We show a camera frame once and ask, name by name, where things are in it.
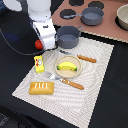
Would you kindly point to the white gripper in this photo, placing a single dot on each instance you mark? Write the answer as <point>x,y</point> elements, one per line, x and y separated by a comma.
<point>46,33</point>

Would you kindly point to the red toy tomato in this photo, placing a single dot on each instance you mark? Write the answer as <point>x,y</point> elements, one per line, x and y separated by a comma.
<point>38,44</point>

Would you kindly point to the grey pot with handles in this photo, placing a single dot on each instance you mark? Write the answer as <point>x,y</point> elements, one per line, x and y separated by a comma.
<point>67,37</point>

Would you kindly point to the yellow toy box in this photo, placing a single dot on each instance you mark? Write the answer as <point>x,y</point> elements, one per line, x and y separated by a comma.
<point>39,64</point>

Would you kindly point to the yellow toy banana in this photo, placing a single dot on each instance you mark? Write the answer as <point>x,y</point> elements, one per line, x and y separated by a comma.
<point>67,65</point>

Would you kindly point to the grey saucepan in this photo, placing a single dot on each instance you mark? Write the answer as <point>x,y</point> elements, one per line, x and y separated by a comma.
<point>92,16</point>

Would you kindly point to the toy bread loaf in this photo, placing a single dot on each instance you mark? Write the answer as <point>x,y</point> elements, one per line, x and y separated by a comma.
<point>38,88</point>

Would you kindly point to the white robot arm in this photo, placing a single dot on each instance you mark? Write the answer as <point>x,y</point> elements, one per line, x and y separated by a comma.
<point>40,17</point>

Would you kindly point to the beige round plate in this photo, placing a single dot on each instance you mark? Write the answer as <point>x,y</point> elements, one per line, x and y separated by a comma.
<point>68,74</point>

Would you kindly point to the pink toy stove top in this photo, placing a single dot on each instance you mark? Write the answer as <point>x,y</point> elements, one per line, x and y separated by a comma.
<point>108,28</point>

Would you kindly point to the white bowl on stove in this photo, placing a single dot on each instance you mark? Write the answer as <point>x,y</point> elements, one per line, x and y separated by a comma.
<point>122,14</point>

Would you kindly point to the white woven placemat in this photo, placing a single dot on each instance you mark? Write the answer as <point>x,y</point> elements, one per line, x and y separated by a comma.
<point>70,104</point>

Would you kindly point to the fork with wooden handle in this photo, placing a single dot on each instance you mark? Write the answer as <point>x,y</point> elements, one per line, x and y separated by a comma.
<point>55,77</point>

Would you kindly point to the knife with wooden handle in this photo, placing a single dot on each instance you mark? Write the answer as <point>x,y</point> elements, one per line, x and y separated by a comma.
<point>79,56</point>

